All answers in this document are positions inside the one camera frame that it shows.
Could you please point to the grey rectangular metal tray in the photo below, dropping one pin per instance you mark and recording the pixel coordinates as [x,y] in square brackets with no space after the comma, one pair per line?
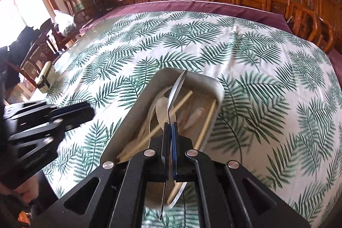
[127,181]

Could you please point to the purple bench cushion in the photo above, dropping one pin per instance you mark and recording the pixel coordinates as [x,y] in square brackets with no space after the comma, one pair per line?
[270,19]

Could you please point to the carved wooden armchair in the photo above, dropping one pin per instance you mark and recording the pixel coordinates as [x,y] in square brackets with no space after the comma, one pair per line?
[318,21]

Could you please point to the dark wooden dining chair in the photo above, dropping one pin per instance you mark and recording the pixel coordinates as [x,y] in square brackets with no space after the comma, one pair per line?
[32,49]

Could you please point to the white plastic bag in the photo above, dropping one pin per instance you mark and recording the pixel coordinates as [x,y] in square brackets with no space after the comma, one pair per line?
[65,23]

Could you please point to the purple armchair cushion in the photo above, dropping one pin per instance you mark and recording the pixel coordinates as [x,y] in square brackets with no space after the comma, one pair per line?
[336,60]

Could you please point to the stainless steel spoon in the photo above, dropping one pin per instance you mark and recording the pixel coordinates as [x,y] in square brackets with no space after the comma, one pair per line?
[171,121]

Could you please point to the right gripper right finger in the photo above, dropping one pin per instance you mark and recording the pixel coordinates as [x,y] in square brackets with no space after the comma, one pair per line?
[185,160]

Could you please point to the small white plastic spoon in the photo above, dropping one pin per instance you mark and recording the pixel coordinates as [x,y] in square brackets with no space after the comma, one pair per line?
[196,115]

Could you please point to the palm leaf tablecloth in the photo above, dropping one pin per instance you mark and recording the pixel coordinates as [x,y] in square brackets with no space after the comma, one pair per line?
[253,93]

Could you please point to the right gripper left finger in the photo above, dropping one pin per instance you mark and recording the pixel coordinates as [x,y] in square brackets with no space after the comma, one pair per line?
[157,167]

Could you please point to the person's left hand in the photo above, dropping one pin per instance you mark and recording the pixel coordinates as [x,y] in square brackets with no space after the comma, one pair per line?
[28,191]

